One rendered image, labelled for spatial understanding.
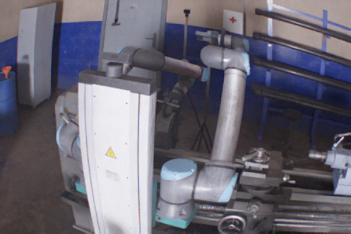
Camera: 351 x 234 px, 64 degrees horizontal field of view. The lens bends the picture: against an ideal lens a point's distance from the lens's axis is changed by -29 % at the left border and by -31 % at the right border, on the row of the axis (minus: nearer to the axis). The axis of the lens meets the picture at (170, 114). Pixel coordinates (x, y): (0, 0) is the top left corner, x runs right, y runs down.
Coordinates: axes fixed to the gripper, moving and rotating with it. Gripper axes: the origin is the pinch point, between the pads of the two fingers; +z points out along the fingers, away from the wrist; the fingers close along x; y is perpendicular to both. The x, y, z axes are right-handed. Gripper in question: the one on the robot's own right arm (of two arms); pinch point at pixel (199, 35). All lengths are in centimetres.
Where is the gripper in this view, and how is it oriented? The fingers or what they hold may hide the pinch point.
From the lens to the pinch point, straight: 243.5
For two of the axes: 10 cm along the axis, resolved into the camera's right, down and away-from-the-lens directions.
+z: -9.5, -1.7, 2.5
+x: 1.9, 3.3, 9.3
